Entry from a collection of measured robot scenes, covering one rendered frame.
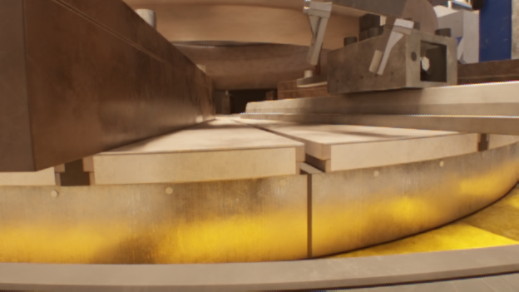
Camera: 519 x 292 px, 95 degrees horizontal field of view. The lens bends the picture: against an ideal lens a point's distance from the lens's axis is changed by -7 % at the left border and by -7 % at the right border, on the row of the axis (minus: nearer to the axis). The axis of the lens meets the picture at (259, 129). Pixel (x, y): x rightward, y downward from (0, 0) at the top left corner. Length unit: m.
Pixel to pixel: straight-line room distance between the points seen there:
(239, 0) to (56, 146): 0.92
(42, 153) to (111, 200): 0.24
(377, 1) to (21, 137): 0.59
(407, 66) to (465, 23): 6.00
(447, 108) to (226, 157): 0.78
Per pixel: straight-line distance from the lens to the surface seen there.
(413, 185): 0.89
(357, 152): 0.69
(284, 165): 0.60
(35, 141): 0.49
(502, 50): 5.46
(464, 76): 2.25
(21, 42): 0.50
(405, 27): 0.55
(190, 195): 0.63
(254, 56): 5.67
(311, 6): 0.46
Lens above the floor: 0.39
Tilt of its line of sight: 4 degrees down
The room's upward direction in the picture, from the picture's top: 1 degrees counter-clockwise
